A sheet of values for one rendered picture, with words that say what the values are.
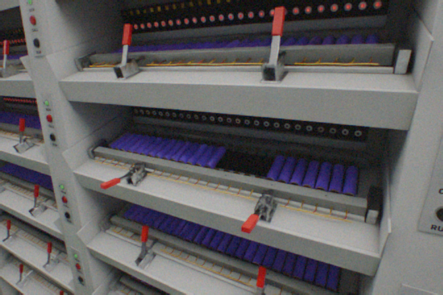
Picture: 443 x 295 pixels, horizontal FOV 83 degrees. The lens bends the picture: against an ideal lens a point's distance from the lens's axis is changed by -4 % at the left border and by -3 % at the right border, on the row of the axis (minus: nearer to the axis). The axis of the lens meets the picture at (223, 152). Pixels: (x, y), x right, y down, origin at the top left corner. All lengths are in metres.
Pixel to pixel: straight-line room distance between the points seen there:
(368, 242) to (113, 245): 0.55
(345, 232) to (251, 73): 0.26
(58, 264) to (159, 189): 0.62
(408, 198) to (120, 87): 0.45
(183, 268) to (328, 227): 0.33
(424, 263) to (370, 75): 0.23
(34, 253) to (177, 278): 0.67
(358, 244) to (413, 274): 0.06
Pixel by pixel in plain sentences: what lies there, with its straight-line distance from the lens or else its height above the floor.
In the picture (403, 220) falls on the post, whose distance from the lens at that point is 0.36.
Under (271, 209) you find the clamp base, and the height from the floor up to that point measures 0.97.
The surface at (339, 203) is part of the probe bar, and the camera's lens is 0.40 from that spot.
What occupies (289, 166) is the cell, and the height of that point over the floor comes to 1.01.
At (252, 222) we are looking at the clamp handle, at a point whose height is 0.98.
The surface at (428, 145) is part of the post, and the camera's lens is 0.33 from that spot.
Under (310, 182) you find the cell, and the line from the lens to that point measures 0.43.
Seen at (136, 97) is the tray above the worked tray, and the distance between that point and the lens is 0.47.
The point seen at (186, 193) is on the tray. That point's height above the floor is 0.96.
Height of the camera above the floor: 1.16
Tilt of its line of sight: 17 degrees down
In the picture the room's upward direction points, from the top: 1 degrees clockwise
